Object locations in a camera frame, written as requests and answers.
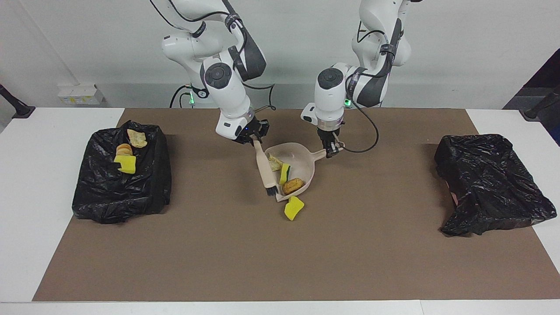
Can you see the yellow notched sponge piece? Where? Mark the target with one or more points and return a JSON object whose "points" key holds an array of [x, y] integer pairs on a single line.
{"points": [[285, 174]]}

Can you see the beige hand brush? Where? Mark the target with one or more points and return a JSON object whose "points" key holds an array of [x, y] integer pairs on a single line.
{"points": [[264, 166]]}

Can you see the brown cork-like foam piece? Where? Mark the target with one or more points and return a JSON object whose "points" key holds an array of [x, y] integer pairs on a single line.
{"points": [[292, 186]]}

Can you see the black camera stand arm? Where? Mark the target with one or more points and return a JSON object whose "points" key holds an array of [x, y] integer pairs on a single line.
{"points": [[19, 109], [536, 111]]}

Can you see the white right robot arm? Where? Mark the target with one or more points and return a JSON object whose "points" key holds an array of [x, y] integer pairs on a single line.
{"points": [[232, 100]]}

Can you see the dark furniture panel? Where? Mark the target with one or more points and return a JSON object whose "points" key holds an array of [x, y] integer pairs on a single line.
{"points": [[553, 123]]}

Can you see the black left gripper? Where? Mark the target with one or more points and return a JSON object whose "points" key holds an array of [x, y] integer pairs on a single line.
{"points": [[329, 138]]}

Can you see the white wall socket box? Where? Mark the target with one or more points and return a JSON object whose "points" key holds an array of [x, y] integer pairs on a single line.
{"points": [[78, 95]]}

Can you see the pink bin under bag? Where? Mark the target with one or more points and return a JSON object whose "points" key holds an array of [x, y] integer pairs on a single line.
{"points": [[454, 197]]}

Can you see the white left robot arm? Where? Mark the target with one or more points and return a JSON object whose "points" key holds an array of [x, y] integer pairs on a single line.
{"points": [[328, 100]]}

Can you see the beige orange ridged foam piece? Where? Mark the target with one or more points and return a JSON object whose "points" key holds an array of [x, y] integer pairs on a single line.
{"points": [[124, 150]]}

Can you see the black plastic bin bag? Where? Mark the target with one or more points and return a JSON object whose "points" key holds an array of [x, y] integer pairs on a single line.
{"points": [[105, 197], [490, 183]]}

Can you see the brown table mat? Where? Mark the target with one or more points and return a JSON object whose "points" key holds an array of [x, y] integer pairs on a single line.
{"points": [[280, 271]]}

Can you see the grey orange striped foam piece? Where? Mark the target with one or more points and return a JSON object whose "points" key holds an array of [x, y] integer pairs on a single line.
{"points": [[275, 164]]}

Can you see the beige plastic dustpan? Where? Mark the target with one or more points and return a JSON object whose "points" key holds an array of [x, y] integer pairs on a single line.
{"points": [[304, 164]]}

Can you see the yellow wedge sponge piece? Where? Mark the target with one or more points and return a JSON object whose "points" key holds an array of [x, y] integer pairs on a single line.
{"points": [[293, 209]]}

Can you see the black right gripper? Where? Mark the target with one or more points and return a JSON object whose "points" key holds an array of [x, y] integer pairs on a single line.
{"points": [[260, 127]]}

